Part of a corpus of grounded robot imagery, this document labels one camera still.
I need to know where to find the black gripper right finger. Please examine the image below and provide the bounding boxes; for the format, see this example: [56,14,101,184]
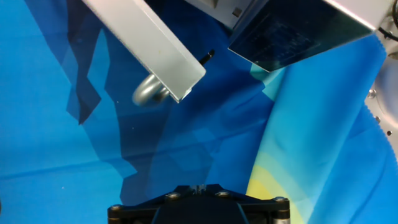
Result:
[198,184,291,224]

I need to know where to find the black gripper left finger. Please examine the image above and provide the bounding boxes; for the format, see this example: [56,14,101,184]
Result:
[107,184,200,224]

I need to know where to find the white rectangular metal beam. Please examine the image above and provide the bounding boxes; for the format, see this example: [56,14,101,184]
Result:
[81,0,216,108]

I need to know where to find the silver microwave body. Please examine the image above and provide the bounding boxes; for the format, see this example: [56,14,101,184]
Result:
[183,0,394,73]

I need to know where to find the blue landscape print cloth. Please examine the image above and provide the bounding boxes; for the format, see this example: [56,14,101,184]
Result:
[0,0,398,224]

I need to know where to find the round silver robot base plate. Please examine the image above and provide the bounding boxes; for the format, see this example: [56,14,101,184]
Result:
[363,18,398,163]

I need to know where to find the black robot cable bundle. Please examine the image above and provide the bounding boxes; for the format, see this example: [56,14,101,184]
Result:
[377,0,398,42]

